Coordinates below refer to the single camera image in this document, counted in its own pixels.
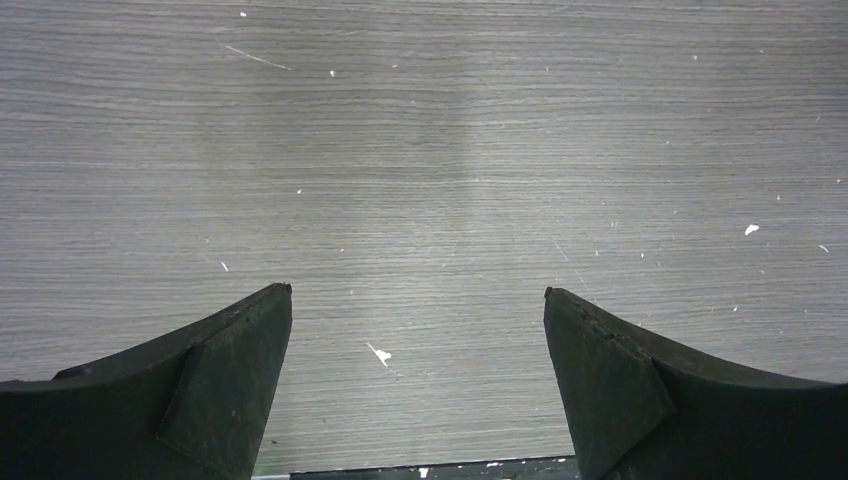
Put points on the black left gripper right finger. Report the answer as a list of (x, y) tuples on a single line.
[(639, 405)]

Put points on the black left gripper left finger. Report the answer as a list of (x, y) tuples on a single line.
[(190, 404)]

